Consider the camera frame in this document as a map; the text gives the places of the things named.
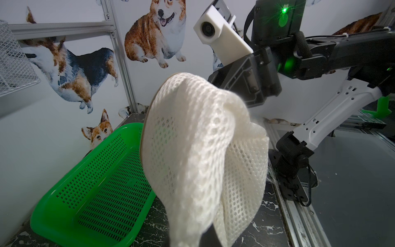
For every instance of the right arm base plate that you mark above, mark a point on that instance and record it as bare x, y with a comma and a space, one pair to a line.
295, 183

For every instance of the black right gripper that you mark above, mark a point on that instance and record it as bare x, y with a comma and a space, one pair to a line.
253, 78

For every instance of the white wire wall basket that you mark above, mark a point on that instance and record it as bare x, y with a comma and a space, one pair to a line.
17, 72

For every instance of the green plastic basket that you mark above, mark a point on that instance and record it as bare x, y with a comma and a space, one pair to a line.
103, 201

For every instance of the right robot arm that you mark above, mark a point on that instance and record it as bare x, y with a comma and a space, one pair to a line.
369, 58

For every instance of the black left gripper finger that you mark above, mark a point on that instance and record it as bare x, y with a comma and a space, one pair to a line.
210, 238

